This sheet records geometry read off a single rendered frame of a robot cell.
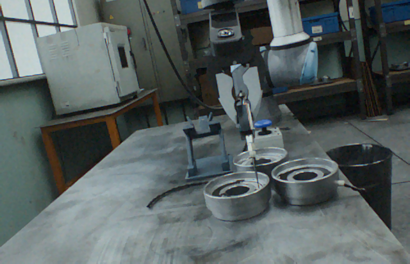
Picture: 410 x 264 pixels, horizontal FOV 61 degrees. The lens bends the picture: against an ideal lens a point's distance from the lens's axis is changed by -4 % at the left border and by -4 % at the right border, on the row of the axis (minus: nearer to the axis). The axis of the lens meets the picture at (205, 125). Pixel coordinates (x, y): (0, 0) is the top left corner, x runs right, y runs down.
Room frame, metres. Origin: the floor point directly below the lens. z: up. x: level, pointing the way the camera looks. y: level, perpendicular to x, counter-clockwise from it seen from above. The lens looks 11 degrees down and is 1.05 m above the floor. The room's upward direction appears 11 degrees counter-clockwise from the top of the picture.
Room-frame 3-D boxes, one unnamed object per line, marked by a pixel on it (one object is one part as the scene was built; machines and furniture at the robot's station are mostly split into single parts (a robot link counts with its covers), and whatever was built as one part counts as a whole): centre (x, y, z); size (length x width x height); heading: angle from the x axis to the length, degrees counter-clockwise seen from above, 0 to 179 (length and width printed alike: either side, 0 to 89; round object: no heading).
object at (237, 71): (1.12, -0.18, 0.97); 0.13 x 0.12 x 0.14; 64
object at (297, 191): (0.54, -0.14, 0.82); 0.10 x 0.10 x 0.04
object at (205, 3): (0.62, -0.07, 1.07); 0.09 x 0.08 x 0.12; 174
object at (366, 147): (1.67, -0.70, 0.21); 0.34 x 0.34 x 0.43
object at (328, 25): (4.12, -1.41, 1.11); 0.52 x 0.38 x 0.22; 83
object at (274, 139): (0.80, -0.13, 0.82); 0.08 x 0.07 x 0.05; 173
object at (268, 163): (0.65, -0.09, 0.82); 0.10 x 0.10 x 0.04
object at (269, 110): (1.13, -0.17, 0.85); 0.15 x 0.15 x 0.10
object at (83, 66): (3.06, 0.81, 1.10); 0.62 x 0.61 x 0.65; 173
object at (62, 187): (3.26, 0.83, 0.39); 1.50 x 0.62 x 0.78; 173
